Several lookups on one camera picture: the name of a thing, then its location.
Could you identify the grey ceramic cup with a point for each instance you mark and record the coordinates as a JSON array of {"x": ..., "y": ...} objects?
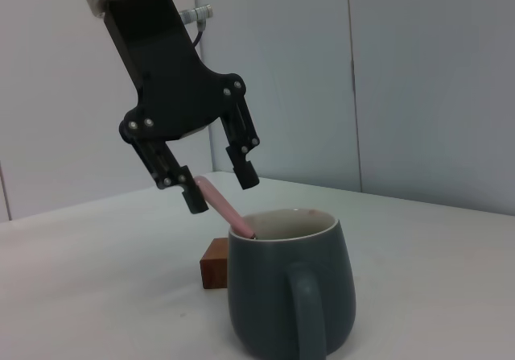
[{"x": 265, "y": 287}]

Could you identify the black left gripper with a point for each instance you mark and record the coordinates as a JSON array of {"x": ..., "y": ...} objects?
[{"x": 169, "y": 74}]

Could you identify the brown wooden block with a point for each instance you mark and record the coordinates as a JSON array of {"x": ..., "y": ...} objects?
[{"x": 213, "y": 267}]

